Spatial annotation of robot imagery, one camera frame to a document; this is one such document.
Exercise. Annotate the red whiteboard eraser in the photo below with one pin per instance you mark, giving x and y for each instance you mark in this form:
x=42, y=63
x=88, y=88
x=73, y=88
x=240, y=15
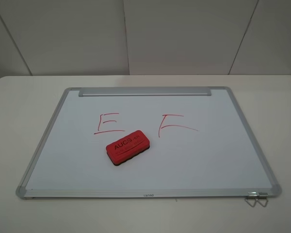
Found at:
x=127, y=147

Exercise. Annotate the white aluminium-framed whiteboard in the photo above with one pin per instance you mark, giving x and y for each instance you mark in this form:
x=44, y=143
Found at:
x=201, y=145

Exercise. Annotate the silver binder clip left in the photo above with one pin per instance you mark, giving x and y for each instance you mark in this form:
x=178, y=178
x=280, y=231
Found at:
x=251, y=199

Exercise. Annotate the silver binder clip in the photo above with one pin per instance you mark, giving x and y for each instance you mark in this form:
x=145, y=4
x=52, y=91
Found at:
x=251, y=199
x=262, y=199

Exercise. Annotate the silver binder clip right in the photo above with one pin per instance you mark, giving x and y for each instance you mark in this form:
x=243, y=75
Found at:
x=262, y=199

